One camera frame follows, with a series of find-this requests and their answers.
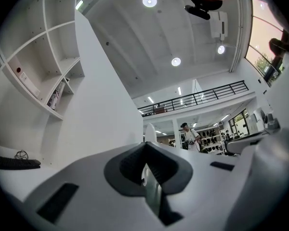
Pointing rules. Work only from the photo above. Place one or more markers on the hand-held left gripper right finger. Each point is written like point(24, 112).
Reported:
point(202, 189)

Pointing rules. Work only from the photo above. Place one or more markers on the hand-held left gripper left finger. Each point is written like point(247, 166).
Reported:
point(86, 189)

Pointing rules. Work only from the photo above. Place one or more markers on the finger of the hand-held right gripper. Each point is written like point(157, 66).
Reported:
point(272, 177)

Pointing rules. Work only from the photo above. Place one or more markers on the white desk with drawers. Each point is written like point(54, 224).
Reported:
point(17, 179)

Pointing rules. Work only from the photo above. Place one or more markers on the display shelves with dark items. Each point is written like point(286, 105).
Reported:
point(209, 139)

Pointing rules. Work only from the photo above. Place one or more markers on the dark framed window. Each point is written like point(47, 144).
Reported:
point(238, 121)

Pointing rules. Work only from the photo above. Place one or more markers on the white rounded panel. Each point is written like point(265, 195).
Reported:
point(150, 133)

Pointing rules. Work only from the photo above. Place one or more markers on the black keyboard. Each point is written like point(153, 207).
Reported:
point(12, 163)

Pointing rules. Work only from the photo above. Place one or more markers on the black mezzanine railing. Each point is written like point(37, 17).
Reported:
point(193, 97)

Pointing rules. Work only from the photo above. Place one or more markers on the row of upright booklets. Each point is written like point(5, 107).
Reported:
point(56, 96)

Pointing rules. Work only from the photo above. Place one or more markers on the strip ceiling light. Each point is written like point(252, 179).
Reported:
point(79, 5)
point(179, 91)
point(150, 99)

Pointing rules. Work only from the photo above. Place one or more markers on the round ceiling light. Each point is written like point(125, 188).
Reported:
point(149, 1)
point(221, 49)
point(175, 61)

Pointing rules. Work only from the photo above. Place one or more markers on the large window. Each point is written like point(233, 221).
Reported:
point(262, 32)

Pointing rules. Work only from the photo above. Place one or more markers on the white air conditioner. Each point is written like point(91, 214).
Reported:
point(216, 23)

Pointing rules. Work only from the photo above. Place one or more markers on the white shelf unit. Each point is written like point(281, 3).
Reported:
point(29, 16)

